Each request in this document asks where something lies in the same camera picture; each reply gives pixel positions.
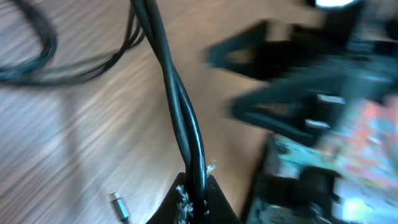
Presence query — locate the thin black usb cable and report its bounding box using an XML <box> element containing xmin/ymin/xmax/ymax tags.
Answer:
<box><xmin>127</xmin><ymin>0</ymin><xmax>209</xmax><ymax>224</ymax></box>

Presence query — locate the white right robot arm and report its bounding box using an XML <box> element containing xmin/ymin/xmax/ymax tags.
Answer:
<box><xmin>206</xmin><ymin>1</ymin><xmax>397</xmax><ymax>223</ymax></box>

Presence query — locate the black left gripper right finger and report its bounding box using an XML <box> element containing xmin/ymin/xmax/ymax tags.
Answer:
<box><xmin>205</xmin><ymin>160</ymin><xmax>241</xmax><ymax>224</ymax></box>

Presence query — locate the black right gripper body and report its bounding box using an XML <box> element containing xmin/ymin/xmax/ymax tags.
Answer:
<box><xmin>205</xmin><ymin>1</ymin><xmax>397</xmax><ymax>146</ymax></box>

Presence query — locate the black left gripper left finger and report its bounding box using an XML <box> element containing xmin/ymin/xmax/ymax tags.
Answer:
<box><xmin>147</xmin><ymin>172</ymin><xmax>193</xmax><ymax>224</ymax></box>

